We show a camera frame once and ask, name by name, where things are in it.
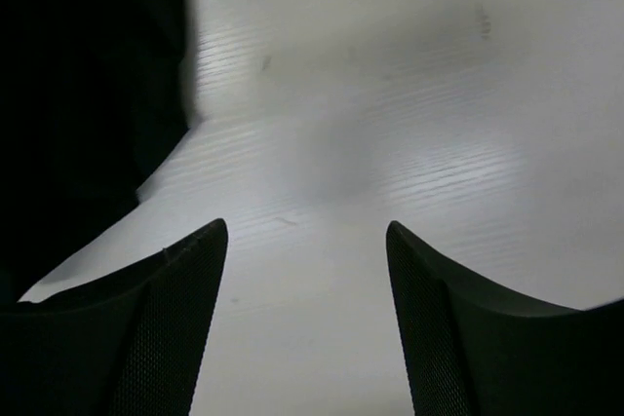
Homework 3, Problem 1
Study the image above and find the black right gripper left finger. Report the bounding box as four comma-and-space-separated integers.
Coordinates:
1, 219, 228, 415

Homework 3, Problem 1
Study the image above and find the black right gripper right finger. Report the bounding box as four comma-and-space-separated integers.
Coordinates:
386, 222, 623, 415

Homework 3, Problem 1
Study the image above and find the black skirt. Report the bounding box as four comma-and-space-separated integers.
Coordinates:
1, 0, 189, 304

